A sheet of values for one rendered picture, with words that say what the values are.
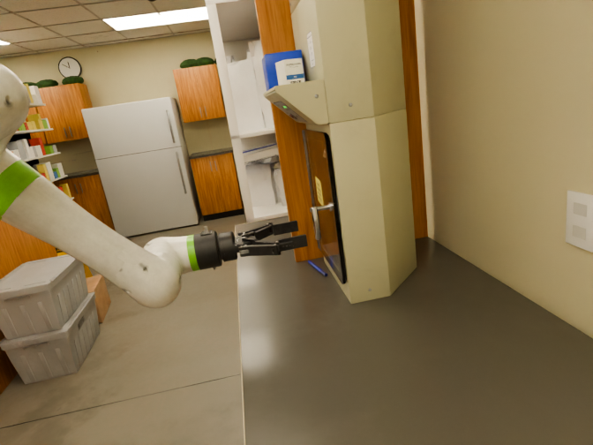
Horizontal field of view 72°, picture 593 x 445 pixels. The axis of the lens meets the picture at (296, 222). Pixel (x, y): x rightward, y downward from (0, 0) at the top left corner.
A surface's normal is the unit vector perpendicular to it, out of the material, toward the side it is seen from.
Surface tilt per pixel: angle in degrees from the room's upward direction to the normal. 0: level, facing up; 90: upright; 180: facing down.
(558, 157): 90
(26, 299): 95
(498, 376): 0
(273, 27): 90
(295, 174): 90
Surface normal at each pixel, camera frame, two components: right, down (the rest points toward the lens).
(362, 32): 0.15, 0.26
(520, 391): -0.14, -0.95
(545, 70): -0.98, 0.18
